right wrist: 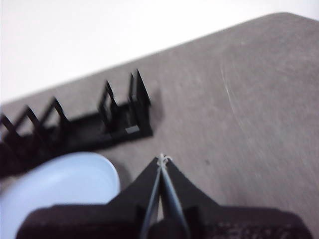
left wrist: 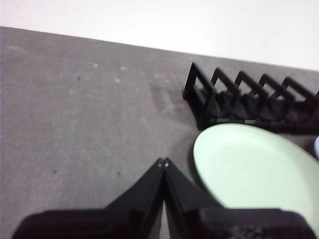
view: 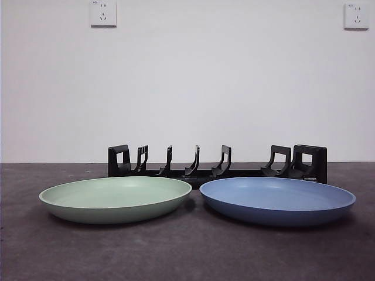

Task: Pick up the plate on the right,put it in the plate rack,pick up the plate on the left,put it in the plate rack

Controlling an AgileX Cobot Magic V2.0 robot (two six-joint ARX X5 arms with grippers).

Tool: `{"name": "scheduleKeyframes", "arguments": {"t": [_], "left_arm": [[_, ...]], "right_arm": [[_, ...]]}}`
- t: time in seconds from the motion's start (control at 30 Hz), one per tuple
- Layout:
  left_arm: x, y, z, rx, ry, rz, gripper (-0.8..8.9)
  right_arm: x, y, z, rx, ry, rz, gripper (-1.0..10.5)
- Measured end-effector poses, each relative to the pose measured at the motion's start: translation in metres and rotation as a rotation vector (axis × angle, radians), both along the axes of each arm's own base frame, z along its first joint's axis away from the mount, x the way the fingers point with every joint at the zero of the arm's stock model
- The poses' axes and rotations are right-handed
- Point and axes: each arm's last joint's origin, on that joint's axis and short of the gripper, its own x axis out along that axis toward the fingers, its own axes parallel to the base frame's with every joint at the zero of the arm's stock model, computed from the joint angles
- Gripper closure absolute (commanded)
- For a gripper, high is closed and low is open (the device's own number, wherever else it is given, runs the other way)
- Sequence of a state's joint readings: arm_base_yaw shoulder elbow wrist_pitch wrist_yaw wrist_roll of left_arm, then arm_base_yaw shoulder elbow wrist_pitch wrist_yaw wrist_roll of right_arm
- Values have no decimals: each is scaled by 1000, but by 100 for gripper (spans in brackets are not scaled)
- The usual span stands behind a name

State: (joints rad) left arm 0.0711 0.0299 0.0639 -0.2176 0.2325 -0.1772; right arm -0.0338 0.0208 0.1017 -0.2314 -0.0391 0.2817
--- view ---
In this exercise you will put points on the pale green round plate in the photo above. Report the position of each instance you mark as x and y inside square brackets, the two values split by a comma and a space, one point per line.
[114, 202]

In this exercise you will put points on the light blue round plate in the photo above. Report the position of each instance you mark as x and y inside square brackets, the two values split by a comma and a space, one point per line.
[275, 205]

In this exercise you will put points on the black plastic plate rack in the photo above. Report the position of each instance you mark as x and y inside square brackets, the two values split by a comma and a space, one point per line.
[318, 164]

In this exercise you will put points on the white wall socket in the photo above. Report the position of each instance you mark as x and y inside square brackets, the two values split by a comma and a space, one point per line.
[103, 13]
[356, 16]

